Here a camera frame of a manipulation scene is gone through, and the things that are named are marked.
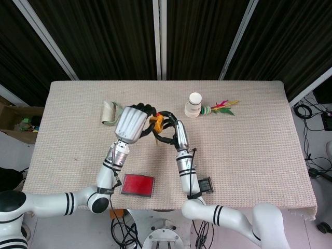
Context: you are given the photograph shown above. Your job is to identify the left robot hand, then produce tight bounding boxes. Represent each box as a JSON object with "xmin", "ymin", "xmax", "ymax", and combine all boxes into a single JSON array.
[{"xmin": 113, "ymin": 103, "xmax": 159, "ymax": 144}]

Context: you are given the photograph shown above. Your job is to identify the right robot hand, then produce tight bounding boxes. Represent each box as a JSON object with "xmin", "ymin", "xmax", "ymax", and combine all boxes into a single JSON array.
[{"xmin": 151, "ymin": 110, "xmax": 190, "ymax": 150}]

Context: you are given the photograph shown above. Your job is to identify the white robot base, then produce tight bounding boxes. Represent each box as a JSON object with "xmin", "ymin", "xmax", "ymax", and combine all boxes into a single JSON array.
[{"xmin": 141, "ymin": 209, "xmax": 188, "ymax": 249}]

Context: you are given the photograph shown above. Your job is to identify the colourful feather shuttlecock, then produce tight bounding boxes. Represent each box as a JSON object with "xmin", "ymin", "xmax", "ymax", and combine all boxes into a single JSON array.
[{"xmin": 200, "ymin": 99, "xmax": 240, "ymax": 117}]

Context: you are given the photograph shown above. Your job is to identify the grey date stamp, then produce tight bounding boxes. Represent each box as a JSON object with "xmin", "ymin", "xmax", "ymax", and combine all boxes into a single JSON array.
[{"xmin": 197, "ymin": 176, "xmax": 215, "ymax": 195}]

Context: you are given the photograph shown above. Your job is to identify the red ink pad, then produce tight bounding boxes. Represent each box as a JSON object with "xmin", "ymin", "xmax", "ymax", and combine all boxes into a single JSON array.
[{"xmin": 120, "ymin": 173, "xmax": 156, "ymax": 199}]

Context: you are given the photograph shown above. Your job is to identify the beige woven tablecloth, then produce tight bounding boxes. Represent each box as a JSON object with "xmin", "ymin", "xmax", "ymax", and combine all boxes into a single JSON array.
[{"xmin": 19, "ymin": 80, "xmax": 319, "ymax": 221}]

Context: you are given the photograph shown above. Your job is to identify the dark pleated curtain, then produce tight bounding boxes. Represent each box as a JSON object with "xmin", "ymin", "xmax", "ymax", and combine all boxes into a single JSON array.
[{"xmin": 0, "ymin": 0, "xmax": 332, "ymax": 107}]

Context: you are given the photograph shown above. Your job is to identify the brown cardboard box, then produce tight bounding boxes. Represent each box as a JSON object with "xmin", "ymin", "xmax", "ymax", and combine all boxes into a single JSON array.
[{"xmin": 0, "ymin": 95, "xmax": 45, "ymax": 144}]

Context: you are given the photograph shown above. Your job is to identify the black bag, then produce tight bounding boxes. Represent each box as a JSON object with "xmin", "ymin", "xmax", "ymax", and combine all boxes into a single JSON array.
[{"xmin": 0, "ymin": 167, "xmax": 24, "ymax": 193}]

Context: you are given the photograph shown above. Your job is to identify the black electronics box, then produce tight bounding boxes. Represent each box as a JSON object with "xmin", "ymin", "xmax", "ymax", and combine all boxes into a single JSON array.
[{"xmin": 321, "ymin": 110, "xmax": 332, "ymax": 131}]

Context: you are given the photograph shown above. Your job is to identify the green handle lint roller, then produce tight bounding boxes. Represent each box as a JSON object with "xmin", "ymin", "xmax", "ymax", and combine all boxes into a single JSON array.
[{"xmin": 100, "ymin": 101, "xmax": 124, "ymax": 127}]

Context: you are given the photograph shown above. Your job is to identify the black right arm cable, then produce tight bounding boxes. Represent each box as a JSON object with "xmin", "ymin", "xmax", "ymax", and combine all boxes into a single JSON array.
[{"xmin": 187, "ymin": 147, "xmax": 198, "ymax": 199}]

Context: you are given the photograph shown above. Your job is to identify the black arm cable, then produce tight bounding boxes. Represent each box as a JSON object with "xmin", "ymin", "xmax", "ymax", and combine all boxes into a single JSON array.
[
  {"xmin": 110, "ymin": 147, "xmax": 123, "ymax": 189},
  {"xmin": 187, "ymin": 147, "xmax": 198, "ymax": 199}
]

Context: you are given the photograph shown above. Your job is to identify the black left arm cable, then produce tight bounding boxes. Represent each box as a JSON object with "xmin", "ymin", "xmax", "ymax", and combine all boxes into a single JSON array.
[{"xmin": 110, "ymin": 147, "xmax": 123, "ymax": 189}]

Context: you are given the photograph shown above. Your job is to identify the white upright frame post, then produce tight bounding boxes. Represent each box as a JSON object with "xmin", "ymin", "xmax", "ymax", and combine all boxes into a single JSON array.
[{"xmin": 153, "ymin": 0, "xmax": 168, "ymax": 80}]

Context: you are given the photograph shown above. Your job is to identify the black floor cable bundle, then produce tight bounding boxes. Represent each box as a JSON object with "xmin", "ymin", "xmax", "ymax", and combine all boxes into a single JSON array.
[{"xmin": 110, "ymin": 207, "xmax": 143, "ymax": 249}]

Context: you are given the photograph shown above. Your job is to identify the white slanted frame post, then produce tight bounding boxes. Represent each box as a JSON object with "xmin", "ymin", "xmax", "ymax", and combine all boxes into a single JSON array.
[
  {"xmin": 219, "ymin": 0, "xmax": 257, "ymax": 80},
  {"xmin": 15, "ymin": 0, "xmax": 80, "ymax": 80}
]

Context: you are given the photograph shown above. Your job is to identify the black coiled floor cables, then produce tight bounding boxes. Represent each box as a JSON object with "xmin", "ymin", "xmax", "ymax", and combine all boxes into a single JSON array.
[{"xmin": 292, "ymin": 97, "xmax": 325, "ymax": 135}]

